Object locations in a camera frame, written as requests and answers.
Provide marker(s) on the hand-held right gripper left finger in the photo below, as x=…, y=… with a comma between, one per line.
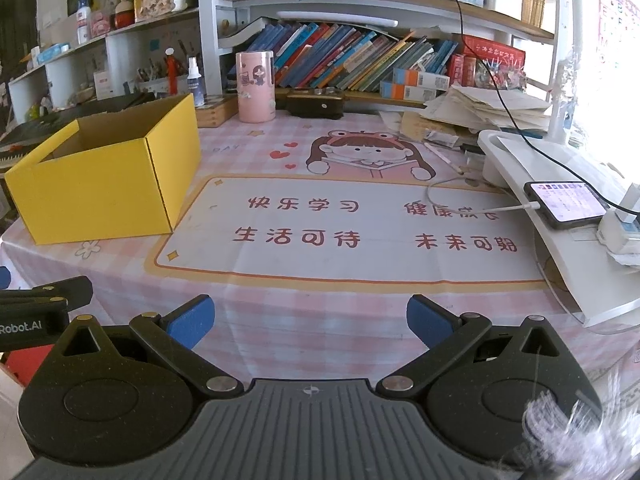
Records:
x=192, y=322

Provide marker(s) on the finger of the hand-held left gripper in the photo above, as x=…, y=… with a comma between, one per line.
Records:
x=65, y=290
x=4, y=277

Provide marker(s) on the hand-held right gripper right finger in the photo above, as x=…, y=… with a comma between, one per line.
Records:
x=430, y=317

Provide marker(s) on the yellow cardboard box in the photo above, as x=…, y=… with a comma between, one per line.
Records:
x=100, y=200

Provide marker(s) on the pink checked covered desktop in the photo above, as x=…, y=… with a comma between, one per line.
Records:
x=325, y=310

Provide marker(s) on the large red box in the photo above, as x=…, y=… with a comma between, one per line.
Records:
x=22, y=365

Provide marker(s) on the white monitor stand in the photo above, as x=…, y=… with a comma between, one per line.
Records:
x=565, y=270

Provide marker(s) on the black electronic keyboard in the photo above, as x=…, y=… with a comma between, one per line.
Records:
x=30, y=127

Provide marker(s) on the pink pencil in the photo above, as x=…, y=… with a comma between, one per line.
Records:
x=443, y=155

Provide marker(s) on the grey fluffy fur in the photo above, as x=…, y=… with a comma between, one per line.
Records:
x=565, y=430

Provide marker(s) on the black smartphone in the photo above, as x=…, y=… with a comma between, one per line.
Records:
x=567, y=202

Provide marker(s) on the white power adapter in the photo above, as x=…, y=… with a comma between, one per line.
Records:
x=617, y=235

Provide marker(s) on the white box with red label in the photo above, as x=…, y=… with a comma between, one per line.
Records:
x=104, y=86

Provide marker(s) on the stack of loose papers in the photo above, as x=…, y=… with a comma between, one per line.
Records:
x=480, y=112

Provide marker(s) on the wooden chessboard box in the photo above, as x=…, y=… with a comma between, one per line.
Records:
x=215, y=112

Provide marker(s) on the pen holder with pens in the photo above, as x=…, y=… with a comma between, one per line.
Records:
x=155, y=80

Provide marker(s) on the blue tissue pack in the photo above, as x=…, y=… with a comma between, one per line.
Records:
x=54, y=53

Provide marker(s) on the white spray bottle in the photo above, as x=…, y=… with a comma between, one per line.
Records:
x=196, y=87

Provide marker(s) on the pink cartoon cylinder container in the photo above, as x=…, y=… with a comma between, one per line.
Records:
x=255, y=95

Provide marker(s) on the dark wooden box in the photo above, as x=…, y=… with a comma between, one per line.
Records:
x=315, y=105

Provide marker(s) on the white cubby shelf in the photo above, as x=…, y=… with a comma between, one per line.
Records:
x=120, y=45

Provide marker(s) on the red printed box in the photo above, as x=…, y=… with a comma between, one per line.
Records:
x=492, y=62

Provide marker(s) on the dark wooden door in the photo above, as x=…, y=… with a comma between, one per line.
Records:
x=17, y=10

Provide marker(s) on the pink box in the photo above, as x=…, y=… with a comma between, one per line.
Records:
x=101, y=24

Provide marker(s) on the white bottle with red label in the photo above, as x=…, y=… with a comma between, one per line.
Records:
x=84, y=20

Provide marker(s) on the row of thin picture books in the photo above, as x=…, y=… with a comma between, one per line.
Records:
x=345, y=57

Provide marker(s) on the red round jar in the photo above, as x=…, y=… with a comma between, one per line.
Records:
x=124, y=15

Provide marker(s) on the alphabet wall poster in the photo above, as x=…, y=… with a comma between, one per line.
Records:
x=620, y=25

